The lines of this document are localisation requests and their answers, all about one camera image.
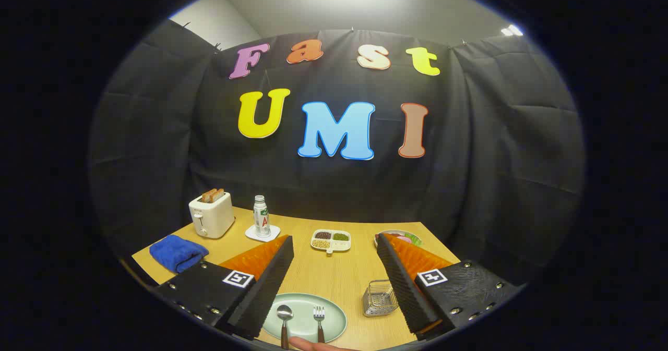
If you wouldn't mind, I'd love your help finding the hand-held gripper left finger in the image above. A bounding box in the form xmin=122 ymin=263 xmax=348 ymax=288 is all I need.
xmin=151 ymin=235 xmax=294 ymax=341

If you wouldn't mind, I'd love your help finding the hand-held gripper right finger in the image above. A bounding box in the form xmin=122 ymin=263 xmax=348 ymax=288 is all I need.
xmin=377 ymin=233 xmax=522 ymax=341

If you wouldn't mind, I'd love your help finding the metal wire basket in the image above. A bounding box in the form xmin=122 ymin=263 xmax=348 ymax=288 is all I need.
xmin=362 ymin=280 xmax=400 ymax=318

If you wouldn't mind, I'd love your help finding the metal spoon with wooden handle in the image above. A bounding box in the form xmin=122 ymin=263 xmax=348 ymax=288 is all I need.
xmin=276 ymin=305 xmax=294 ymax=349

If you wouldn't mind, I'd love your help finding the white divided dish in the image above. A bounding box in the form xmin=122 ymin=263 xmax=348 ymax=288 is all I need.
xmin=311 ymin=229 xmax=352 ymax=256

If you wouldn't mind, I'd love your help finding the white square coaster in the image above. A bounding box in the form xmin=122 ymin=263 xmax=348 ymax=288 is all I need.
xmin=245 ymin=224 xmax=281 ymax=243

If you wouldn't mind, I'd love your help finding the cream white toaster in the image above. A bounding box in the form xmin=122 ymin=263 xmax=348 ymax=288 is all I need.
xmin=188 ymin=191 xmax=236 ymax=239

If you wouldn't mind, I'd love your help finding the metal fork with wooden handle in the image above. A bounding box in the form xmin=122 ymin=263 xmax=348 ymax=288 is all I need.
xmin=313 ymin=306 xmax=326 ymax=343

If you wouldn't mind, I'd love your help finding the pale green round plate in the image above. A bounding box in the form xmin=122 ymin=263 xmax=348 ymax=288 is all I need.
xmin=261 ymin=293 xmax=348 ymax=343

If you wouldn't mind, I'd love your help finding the white oval food plate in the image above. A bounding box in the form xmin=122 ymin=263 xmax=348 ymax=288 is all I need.
xmin=374 ymin=229 xmax=422 ymax=248

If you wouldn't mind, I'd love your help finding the blue folded towel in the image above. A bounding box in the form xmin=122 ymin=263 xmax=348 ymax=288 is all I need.
xmin=149 ymin=235 xmax=210 ymax=274

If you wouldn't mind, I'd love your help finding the clear bottle with label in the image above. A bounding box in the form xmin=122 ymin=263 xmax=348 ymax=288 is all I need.
xmin=253 ymin=195 xmax=271 ymax=238

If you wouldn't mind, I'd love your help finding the black backdrop cloth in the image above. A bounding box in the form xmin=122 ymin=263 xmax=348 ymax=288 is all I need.
xmin=89 ymin=20 xmax=586 ymax=289

